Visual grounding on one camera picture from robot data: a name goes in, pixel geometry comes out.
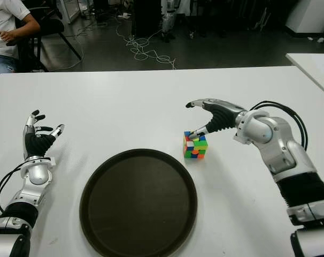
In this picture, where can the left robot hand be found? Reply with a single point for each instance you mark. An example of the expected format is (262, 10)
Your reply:
(35, 144)

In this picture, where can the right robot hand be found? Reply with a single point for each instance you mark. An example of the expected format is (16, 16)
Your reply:
(223, 117)

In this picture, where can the multicoloured Rubik's cube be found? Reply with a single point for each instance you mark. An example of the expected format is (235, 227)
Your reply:
(195, 151)

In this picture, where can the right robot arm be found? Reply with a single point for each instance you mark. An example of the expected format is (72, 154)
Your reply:
(285, 152)

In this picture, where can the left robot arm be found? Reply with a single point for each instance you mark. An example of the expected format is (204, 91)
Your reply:
(37, 174)

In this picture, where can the dark round plate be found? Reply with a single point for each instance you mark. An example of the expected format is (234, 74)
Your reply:
(138, 203)

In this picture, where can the silver folding stand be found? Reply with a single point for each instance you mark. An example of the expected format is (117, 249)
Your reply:
(262, 21)

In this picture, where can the white side table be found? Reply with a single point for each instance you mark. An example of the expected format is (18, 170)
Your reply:
(314, 67)

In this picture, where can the silver humanoid robot legs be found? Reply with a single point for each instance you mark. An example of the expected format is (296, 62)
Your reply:
(168, 21)

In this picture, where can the black chair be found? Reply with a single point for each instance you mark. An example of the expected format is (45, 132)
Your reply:
(52, 26)

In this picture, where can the small white floor object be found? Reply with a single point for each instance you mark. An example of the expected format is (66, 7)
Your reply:
(321, 39)

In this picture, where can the seated person in white shirt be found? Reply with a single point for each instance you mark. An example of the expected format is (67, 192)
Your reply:
(4, 21)

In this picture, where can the black column cabinet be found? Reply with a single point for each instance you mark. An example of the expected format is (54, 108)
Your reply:
(146, 16)

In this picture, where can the white cabinet with black base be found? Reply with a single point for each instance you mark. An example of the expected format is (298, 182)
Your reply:
(309, 16)

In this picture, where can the white glass display cabinet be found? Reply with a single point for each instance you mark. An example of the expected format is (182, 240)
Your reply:
(69, 10)

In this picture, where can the white power strip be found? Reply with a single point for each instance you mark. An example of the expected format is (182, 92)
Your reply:
(124, 16)

